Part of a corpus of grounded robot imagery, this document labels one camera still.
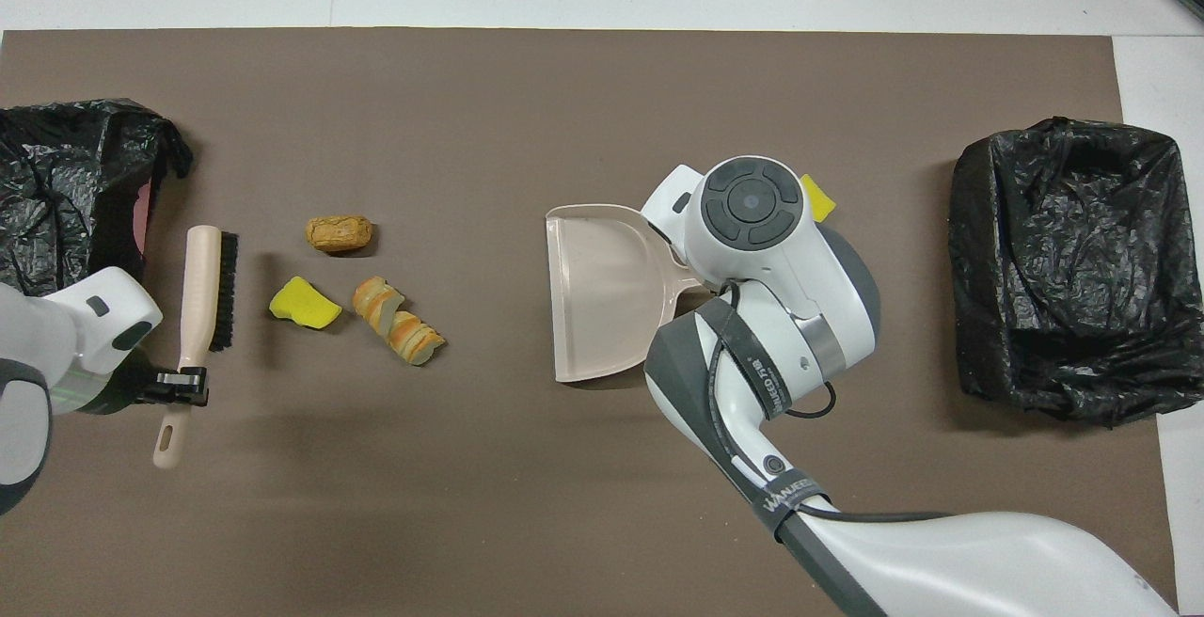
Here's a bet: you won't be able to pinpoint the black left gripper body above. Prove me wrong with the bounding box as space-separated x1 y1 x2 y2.
113 372 161 413

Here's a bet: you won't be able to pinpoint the beige brush black bristles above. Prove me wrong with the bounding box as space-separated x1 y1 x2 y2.
153 225 239 470

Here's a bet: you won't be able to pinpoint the yellow sponge green backed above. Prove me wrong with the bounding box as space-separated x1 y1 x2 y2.
269 276 342 331

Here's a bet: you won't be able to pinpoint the croissant piece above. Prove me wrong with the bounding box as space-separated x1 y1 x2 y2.
352 276 405 336
388 310 448 368

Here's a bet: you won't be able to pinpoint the brown bread roll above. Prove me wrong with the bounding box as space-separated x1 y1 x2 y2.
305 214 373 254

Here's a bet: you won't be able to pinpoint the beige plastic dustpan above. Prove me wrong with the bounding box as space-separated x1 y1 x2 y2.
546 203 706 384

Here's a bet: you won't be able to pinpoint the yellow sponge piece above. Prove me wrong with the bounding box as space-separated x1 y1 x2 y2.
800 174 837 224

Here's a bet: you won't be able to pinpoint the black bag bin pink patch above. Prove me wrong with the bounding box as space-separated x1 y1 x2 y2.
0 98 194 383

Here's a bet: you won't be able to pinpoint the black bag lined bin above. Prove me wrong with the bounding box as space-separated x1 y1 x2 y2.
948 117 1204 428

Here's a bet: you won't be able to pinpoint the brown table mat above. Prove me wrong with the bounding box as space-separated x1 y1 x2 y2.
0 29 1181 617

